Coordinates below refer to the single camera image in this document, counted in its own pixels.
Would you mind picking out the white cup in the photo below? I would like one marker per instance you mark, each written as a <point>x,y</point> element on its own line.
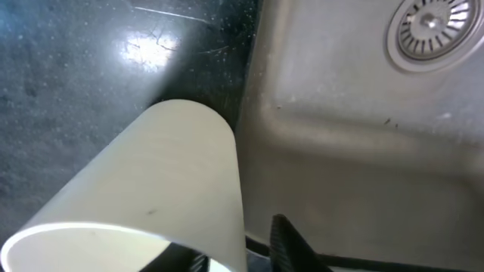
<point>170,170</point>

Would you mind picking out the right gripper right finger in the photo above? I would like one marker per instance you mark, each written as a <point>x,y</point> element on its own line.
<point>291,249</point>

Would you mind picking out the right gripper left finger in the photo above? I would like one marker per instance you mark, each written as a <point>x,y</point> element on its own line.
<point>177,260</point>

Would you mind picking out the steel sink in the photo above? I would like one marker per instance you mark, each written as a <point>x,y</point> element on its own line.
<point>359,151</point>

